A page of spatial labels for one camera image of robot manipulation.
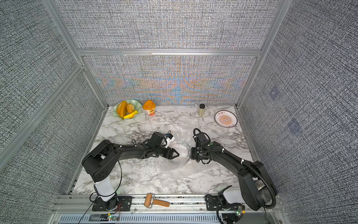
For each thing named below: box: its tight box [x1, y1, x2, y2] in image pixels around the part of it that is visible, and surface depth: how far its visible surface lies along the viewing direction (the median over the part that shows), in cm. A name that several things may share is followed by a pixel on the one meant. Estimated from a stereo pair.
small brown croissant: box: [125, 102, 135, 114], surface depth 112 cm
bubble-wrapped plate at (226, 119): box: [214, 110, 238, 128], surface depth 112 cm
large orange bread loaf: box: [116, 100, 128, 119], surface depth 108 cm
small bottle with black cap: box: [197, 103, 206, 117], surface depth 109 cm
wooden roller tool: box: [144, 192, 171, 209], surface depth 75 cm
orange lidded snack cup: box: [142, 99, 157, 117], surface depth 109 cm
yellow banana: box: [123, 110, 138, 119], surface depth 109 cm
